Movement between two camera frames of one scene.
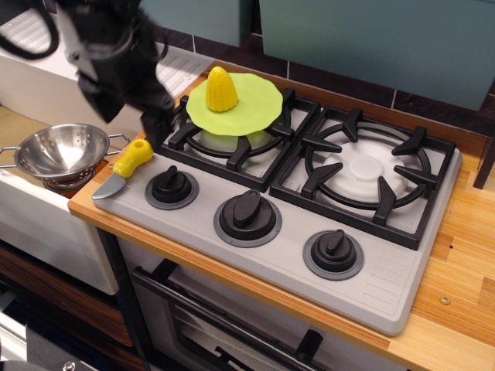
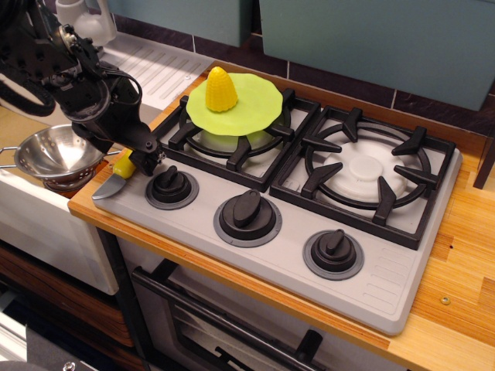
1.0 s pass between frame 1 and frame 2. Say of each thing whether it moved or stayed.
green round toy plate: stayed
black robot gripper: moved
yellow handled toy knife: stayed
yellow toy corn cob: stayed
